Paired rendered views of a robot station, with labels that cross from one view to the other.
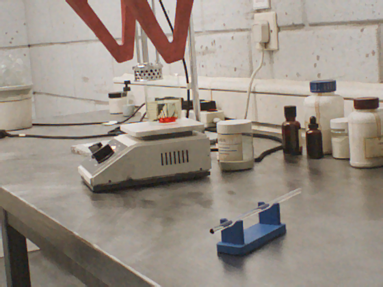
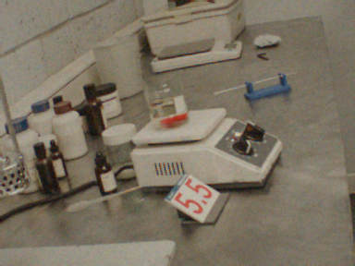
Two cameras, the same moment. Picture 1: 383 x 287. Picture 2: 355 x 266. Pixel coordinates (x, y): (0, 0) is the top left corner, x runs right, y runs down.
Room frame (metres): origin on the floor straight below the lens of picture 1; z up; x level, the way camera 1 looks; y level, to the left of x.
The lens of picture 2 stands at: (1.98, 0.64, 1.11)
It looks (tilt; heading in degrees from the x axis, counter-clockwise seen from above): 18 degrees down; 216
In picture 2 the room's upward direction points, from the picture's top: 11 degrees counter-clockwise
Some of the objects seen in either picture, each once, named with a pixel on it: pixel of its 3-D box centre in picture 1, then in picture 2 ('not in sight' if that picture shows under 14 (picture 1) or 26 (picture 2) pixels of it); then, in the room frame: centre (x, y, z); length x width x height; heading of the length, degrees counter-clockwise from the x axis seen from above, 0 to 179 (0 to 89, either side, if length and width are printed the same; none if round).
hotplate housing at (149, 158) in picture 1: (148, 154); (201, 151); (1.23, 0.04, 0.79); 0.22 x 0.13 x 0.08; 105
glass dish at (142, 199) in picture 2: not in sight; (140, 199); (1.36, 0.01, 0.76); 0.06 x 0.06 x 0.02
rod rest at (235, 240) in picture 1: (251, 226); (266, 85); (0.81, -0.08, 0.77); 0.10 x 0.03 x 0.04; 143
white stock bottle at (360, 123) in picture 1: (367, 131); (67, 129); (1.19, -0.31, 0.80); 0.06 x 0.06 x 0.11
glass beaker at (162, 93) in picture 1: (164, 100); (165, 101); (1.25, 0.01, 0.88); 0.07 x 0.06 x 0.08; 121
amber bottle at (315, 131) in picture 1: (313, 137); (56, 158); (1.30, -0.24, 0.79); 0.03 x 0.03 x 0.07
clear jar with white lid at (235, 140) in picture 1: (235, 145); (123, 151); (1.25, -0.10, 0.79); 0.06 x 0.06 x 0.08
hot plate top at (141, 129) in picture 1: (161, 126); (179, 126); (1.24, 0.02, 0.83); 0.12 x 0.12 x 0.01; 15
